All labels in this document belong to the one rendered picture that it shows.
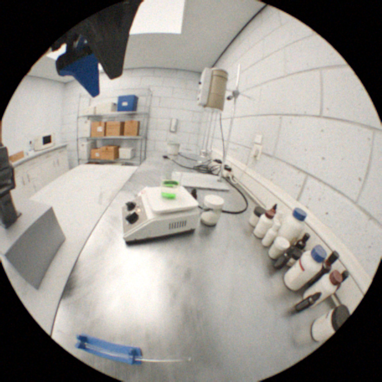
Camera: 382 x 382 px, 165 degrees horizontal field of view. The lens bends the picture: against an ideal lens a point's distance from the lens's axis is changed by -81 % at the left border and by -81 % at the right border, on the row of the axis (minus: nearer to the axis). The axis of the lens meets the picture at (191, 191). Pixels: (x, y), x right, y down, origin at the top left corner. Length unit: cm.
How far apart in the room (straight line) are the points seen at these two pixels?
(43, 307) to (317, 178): 80
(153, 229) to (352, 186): 56
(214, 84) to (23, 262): 85
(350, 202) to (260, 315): 38
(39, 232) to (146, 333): 28
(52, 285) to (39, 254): 7
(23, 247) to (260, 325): 46
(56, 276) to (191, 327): 29
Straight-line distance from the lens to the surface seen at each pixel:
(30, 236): 34
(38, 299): 37
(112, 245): 35
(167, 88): 283
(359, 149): 50
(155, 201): 33
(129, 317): 27
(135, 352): 25
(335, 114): 56
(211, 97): 67
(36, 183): 282
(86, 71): 22
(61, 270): 36
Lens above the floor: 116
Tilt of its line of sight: 25 degrees down
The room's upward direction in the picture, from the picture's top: 9 degrees clockwise
